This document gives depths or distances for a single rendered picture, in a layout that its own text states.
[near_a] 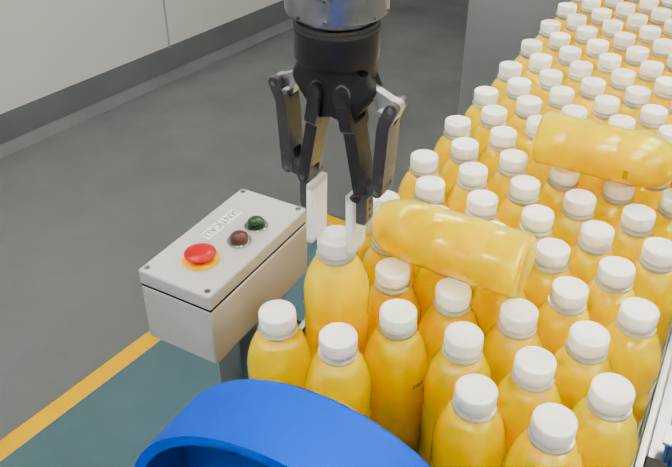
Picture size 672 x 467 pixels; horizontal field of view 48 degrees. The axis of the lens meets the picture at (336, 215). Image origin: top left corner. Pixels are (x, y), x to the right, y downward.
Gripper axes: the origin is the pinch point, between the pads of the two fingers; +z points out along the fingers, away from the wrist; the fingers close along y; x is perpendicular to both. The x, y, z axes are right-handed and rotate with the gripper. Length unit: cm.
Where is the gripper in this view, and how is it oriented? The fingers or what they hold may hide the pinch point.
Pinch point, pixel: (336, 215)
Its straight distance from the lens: 74.7
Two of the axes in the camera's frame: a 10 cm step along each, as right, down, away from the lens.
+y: 8.7, 2.7, -4.1
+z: 0.0, 8.3, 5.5
